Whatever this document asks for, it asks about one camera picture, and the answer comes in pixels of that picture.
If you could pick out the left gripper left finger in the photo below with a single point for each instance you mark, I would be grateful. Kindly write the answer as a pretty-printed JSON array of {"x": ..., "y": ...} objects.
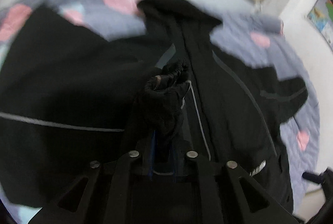
[{"x": 99, "y": 197}]

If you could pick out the colourful wall poster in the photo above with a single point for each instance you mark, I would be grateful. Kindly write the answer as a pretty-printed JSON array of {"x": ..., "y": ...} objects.
[{"x": 321, "y": 17}]

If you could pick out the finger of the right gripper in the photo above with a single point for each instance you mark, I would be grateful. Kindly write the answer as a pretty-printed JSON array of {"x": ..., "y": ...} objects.
[{"x": 312, "y": 177}]

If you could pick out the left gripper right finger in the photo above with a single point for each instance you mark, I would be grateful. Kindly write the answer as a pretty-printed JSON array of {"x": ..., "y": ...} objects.
[{"x": 229, "y": 194}]

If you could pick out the black jacket with grey piping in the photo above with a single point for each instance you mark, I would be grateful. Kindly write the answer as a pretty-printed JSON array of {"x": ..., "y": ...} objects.
[{"x": 72, "y": 101}]

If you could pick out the grey floral bed quilt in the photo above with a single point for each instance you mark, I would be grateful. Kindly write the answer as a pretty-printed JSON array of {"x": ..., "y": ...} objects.
[{"x": 255, "y": 40}]

